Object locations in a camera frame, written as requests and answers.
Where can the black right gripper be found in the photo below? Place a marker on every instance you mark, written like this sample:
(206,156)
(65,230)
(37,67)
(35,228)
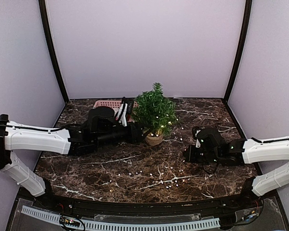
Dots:
(190,157)

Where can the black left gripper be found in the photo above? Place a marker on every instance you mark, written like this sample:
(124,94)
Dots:
(135,136)

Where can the small green christmas tree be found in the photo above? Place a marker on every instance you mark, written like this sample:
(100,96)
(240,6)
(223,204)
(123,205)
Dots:
(155,111)

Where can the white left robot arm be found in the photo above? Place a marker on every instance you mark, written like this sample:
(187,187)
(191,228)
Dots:
(15,136)

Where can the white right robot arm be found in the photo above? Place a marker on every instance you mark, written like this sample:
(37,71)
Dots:
(249,151)

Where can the beige tree pot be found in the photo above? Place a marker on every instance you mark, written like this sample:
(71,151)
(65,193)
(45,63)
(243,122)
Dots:
(154,140)

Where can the pink plastic basket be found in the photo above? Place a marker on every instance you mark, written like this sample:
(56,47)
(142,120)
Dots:
(114,104)

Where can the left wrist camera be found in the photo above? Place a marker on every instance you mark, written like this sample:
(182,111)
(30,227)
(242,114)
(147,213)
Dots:
(125,109)

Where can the white slotted cable duct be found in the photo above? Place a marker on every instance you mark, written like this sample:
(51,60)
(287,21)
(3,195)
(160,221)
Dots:
(69,223)

